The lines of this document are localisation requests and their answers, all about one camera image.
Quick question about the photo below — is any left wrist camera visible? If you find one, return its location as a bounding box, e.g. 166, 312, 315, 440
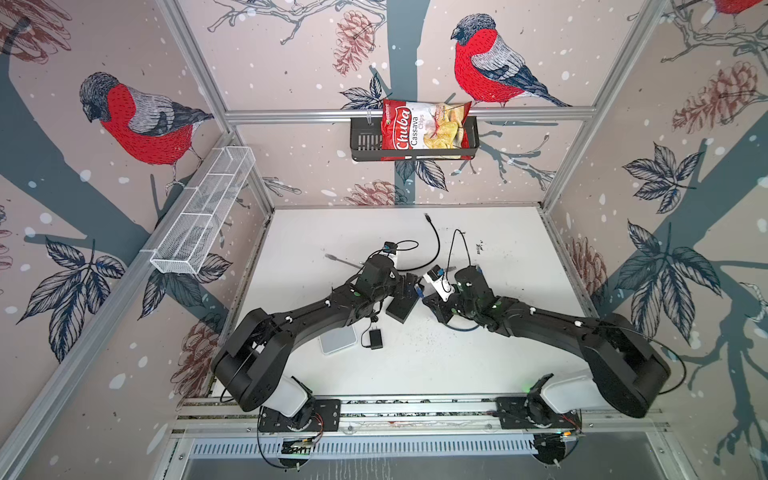
380, 241, 399, 257

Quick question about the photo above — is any black network switch box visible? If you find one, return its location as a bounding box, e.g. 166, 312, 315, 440
386, 287, 420, 324

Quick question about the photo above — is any white wire mesh shelf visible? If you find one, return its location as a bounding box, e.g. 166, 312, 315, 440
150, 146, 255, 275

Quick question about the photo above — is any white small switch box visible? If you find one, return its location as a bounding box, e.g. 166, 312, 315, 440
319, 326, 358, 355

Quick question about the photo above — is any black power adapter with cord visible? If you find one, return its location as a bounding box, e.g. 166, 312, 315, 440
360, 317, 383, 350

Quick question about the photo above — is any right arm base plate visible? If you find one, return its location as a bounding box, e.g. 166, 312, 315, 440
495, 396, 582, 430

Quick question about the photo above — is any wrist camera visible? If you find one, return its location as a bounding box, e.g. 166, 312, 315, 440
423, 264, 455, 302
380, 241, 399, 257

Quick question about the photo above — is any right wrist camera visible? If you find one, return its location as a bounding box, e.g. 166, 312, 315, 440
423, 264, 455, 302

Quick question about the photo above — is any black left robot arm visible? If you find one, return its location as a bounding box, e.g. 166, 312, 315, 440
211, 254, 422, 417

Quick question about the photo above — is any black ethernet cable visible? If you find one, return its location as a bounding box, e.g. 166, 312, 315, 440
395, 212, 442, 272

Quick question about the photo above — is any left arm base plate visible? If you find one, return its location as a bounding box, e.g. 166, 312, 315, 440
258, 399, 341, 433

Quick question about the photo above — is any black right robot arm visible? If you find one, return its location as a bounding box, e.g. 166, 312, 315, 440
423, 265, 671, 418

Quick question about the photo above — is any red cassava chips bag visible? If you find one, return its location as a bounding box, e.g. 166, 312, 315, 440
381, 100, 472, 152

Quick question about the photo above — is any black wall basket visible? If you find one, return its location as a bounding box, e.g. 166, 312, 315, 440
350, 116, 480, 162

